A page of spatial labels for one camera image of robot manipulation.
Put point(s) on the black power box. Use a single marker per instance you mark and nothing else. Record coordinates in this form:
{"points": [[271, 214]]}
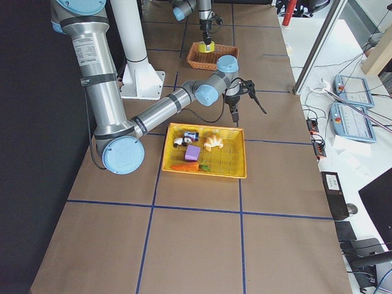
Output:
{"points": [[335, 196]]}

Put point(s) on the teach pendant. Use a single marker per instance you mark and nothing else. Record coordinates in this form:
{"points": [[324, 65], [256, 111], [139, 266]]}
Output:
{"points": [[349, 124], [354, 90]]}

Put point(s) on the upper teach pendant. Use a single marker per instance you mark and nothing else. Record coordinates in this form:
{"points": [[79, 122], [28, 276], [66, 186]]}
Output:
{"points": [[354, 90]]}

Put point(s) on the yellow plastic basket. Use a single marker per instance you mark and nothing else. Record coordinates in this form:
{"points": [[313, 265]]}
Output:
{"points": [[230, 161]]}

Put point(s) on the brown wicker basket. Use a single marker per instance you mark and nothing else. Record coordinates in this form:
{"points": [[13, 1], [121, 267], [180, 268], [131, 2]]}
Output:
{"points": [[207, 61]]}

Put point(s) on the red cylinder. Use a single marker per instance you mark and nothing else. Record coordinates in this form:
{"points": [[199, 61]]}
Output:
{"points": [[289, 10]]}

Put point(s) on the toy croissant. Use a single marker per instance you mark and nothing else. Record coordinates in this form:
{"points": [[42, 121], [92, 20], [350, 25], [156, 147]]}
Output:
{"points": [[213, 141]]}

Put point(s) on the toy carrot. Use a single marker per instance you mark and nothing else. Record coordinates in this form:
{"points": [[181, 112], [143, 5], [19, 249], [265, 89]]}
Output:
{"points": [[190, 167]]}

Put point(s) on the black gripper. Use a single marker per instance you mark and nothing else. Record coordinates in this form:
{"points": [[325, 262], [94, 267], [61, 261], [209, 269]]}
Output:
{"points": [[204, 26], [231, 100]]}

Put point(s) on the small black white can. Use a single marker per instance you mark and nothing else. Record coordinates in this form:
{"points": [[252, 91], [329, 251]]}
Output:
{"points": [[191, 136]]}

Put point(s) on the purple foam block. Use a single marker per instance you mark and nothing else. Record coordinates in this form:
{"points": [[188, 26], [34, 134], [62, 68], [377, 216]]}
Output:
{"points": [[192, 153]]}

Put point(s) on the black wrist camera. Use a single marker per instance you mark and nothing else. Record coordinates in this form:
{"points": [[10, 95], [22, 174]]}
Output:
{"points": [[248, 87]]}

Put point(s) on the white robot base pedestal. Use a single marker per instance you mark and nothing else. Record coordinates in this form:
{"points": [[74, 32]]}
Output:
{"points": [[140, 79]]}

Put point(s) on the yellow tape roll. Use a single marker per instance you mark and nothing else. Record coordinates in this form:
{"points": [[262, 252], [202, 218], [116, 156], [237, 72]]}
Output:
{"points": [[206, 48]]}

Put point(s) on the lower teach pendant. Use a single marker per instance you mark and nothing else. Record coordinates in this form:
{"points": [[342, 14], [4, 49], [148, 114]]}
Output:
{"points": [[349, 124]]}

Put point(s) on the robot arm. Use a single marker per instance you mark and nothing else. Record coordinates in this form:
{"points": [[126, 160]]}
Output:
{"points": [[117, 137], [183, 8]]}

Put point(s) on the toy panda figure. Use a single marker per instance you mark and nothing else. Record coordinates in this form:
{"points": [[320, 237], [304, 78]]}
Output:
{"points": [[181, 141]]}

